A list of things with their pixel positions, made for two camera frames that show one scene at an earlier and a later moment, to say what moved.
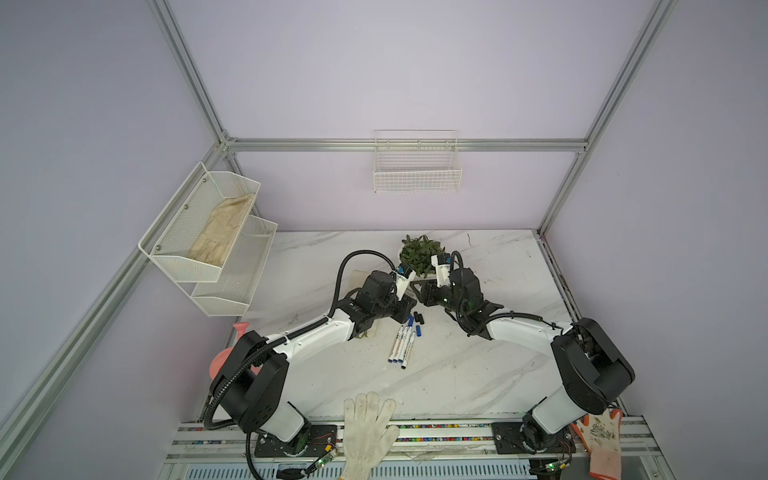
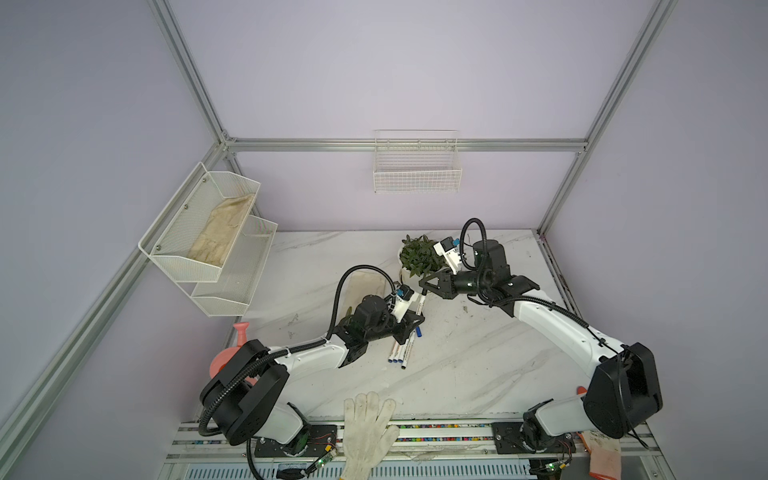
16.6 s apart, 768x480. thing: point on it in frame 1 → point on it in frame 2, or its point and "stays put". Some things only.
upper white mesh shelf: x=192 y=238 stays put
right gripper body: x=442 y=297 → x=464 y=283
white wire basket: x=417 y=161 stays put
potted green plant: x=417 y=254 stays put
